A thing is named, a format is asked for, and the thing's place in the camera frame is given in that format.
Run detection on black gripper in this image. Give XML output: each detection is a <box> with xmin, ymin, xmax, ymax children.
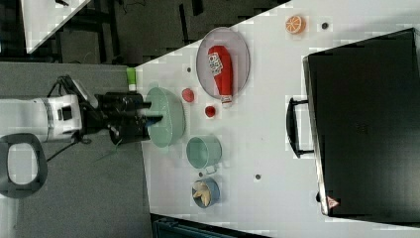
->
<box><xmin>81</xmin><ymin>92</ymin><xmax>162</xmax><ymax>145</ymax></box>

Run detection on red ketchup bottle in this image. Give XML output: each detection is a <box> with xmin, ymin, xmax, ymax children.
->
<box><xmin>207</xmin><ymin>46</ymin><xmax>233</xmax><ymax>108</ymax></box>

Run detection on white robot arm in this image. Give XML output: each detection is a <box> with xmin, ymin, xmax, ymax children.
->
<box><xmin>1</xmin><ymin>92</ymin><xmax>162</xmax><ymax>198</ymax></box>

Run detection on grey oval plate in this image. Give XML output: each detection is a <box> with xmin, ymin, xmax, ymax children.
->
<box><xmin>196</xmin><ymin>27</ymin><xmax>251</xmax><ymax>99</ymax></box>

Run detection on green perforated colander basket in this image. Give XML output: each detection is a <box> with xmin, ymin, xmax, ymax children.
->
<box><xmin>144</xmin><ymin>87</ymin><xmax>185</xmax><ymax>148</ymax></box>

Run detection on green marker tube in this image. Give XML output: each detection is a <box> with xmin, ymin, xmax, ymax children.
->
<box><xmin>126</xmin><ymin>67</ymin><xmax>137</xmax><ymax>91</ymax></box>

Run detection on red toy tomato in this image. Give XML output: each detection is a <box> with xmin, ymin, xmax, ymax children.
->
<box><xmin>181</xmin><ymin>88</ymin><xmax>195</xmax><ymax>103</ymax></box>

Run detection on red toy strawberry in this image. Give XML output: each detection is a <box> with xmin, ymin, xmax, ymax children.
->
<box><xmin>205</xmin><ymin>106</ymin><xmax>216</xmax><ymax>118</ymax></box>

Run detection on yellow banana pieces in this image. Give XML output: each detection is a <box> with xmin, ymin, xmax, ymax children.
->
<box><xmin>193</xmin><ymin>181</ymin><xmax>211</xmax><ymax>206</ymax></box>

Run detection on blue bowl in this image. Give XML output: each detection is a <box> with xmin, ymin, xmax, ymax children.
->
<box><xmin>191</xmin><ymin>178</ymin><xmax>220</xmax><ymax>208</ymax></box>

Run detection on white side table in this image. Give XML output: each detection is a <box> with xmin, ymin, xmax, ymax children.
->
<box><xmin>20</xmin><ymin>0</ymin><xmax>92</xmax><ymax>54</ymax></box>

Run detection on orange slice toy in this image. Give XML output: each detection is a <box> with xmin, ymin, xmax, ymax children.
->
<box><xmin>285</xmin><ymin>15</ymin><xmax>306</xmax><ymax>35</ymax></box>

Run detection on green cup with handle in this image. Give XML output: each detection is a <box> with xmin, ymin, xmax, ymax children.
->
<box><xmin>186</xmin><ymin>135</ymin><xmax>222</xmax><ymax>175</ymax></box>

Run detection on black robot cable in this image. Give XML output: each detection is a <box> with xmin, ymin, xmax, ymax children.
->
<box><xmin>46</xmin><ymin>74</ymin><xmax>100</xmax><ymax>163</ymax></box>

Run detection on teal metal frame rail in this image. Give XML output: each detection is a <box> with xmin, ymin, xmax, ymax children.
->
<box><xmin>152</xmin><ymin>213</ymin><xmax>265</xmax><ymax>238</ymax></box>

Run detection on black oven door handle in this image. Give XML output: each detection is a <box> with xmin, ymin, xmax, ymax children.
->
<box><xmin>286</xmin><ymin>98</ymin><xmax>313</xmax><ymax>158</ymax></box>

